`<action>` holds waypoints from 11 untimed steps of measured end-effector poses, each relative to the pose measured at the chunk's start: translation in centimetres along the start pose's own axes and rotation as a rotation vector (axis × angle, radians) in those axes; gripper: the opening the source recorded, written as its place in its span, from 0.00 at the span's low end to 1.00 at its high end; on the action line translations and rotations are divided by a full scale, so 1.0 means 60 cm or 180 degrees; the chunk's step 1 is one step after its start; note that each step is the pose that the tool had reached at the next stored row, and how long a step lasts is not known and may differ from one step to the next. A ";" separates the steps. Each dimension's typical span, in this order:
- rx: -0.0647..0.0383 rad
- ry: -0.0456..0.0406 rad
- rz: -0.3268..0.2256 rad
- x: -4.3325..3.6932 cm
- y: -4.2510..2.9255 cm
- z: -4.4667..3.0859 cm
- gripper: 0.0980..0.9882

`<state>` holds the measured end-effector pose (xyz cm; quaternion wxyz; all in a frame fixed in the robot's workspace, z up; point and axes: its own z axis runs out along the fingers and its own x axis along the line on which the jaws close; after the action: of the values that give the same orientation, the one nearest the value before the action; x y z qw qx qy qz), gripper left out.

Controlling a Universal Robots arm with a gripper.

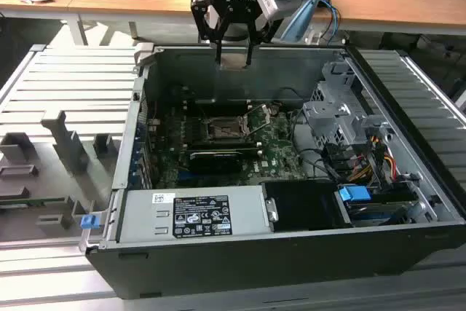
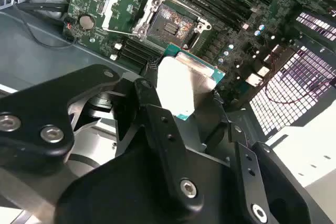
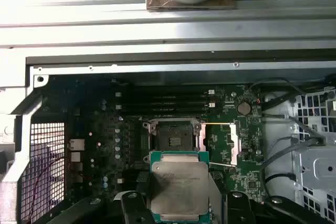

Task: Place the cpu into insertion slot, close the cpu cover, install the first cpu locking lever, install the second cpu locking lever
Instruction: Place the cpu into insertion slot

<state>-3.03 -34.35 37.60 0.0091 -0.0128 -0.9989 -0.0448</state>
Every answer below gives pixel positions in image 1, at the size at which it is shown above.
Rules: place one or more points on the black RAM slot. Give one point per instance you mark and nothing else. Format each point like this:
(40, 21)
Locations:
(218, 143)

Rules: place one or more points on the silver CPU plate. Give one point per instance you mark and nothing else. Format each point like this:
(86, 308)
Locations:
(234, 62)

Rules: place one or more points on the green motherboard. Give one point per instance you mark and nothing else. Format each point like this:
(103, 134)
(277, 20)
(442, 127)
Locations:
(276, 158)

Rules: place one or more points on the silver power supply unit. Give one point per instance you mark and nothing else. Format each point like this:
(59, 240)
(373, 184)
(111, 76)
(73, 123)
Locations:
(145, 216)

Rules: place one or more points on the CPU socket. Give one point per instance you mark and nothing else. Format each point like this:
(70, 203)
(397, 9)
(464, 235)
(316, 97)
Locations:
(222, 129)

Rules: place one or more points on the silver metal disk bay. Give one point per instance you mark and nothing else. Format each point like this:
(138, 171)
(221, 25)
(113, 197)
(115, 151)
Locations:
(324, 121)

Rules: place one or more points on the hard disk in blue carrier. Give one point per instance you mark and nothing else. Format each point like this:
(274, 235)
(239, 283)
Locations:
(353, 193)

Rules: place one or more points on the black plastic shroud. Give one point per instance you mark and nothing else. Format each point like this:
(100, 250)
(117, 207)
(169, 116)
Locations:
(302, 205)

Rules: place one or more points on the blue expansion slot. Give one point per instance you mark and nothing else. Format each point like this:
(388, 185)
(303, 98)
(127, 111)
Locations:
(183, 175)

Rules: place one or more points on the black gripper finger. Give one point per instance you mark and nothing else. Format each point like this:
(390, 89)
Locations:
(249, 52)
(218, 54)

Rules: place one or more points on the blue plastic latch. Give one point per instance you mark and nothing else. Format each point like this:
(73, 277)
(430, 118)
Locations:
(89, 222)

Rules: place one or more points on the black PC case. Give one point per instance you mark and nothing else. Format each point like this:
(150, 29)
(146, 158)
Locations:
(255, 274)

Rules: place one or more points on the black graphics card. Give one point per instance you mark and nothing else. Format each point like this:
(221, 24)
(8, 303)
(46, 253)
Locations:
(215, 162)

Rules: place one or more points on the grey parts rack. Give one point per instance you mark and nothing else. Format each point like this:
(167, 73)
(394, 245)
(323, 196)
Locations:
(65, 143)

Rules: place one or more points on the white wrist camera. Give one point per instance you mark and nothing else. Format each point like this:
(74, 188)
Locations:
(265, 1)

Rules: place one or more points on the pale blue teach pendant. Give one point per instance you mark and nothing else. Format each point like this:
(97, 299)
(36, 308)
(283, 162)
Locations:
(298, 19)

